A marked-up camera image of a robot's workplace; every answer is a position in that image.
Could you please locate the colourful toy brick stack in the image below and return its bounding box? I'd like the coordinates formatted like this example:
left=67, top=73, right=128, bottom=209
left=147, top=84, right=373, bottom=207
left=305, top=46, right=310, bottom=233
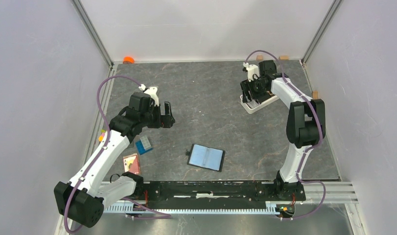
left=98, top=129, right=107, bottom=142

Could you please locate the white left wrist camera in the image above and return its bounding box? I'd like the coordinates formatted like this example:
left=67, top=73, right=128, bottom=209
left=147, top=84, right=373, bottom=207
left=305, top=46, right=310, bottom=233
left=138, top=84, right=160, bottom=107

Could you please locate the black card holder wallet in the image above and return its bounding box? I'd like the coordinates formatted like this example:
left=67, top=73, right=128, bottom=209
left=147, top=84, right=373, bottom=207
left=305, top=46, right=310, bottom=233
left=186, top=144, right=226, bottom=172

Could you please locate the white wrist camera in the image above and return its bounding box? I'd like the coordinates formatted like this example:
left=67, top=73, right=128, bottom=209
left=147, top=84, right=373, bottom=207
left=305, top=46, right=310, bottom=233
left=243, top=62, right=260, bottom=82
left=138, top=84, right=160, bottom=107

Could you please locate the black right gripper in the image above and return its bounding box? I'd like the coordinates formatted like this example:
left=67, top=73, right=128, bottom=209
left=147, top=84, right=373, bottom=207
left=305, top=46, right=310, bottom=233
left=239, top=76, right=267, bottom=104

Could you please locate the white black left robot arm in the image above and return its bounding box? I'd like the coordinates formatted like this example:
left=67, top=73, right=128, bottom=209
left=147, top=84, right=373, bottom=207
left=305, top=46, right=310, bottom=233
left=54, top=91, right=175, bottom=228

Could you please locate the wooden curved block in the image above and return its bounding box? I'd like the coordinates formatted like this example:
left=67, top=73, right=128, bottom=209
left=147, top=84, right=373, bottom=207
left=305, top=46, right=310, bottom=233
left=312, top=91, right=319, bottom=99

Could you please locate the blue toy block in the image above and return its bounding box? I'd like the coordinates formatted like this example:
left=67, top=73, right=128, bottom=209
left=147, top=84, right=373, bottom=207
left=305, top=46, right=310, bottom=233
left=135, top=136, right=153, bottom=155

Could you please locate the white slotted cable duct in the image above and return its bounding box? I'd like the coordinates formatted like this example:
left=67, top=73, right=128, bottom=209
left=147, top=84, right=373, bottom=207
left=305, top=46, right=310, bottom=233
left=104, top=201, right=280, bottom=215

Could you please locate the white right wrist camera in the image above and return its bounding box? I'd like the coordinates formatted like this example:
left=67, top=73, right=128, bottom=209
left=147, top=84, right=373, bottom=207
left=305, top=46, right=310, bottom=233
left=243, top=62, right=260, bottom=82

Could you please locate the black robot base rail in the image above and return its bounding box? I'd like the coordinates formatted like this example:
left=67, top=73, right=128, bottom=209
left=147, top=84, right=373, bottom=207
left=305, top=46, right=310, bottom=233
left=130, top=180, right=306, bottom=210

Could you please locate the white card tray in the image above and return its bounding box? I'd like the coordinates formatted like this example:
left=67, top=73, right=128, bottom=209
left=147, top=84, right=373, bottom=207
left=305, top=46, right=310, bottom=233
left=240, top=93, right=280, bottom=115

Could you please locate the orange round cap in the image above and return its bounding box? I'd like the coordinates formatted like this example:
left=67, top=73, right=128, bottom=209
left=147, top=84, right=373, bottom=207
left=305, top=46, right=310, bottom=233
left=122, top=56, right=135, bottom=64

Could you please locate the pink playing card box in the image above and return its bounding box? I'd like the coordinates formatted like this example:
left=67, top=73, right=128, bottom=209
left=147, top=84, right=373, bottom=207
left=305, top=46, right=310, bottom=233
left=123, top=153, right=140, bottom=175

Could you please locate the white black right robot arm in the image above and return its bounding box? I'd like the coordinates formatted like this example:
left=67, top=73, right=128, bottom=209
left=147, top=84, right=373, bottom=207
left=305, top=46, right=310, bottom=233
left=240, top=60, right=326, bottom=200

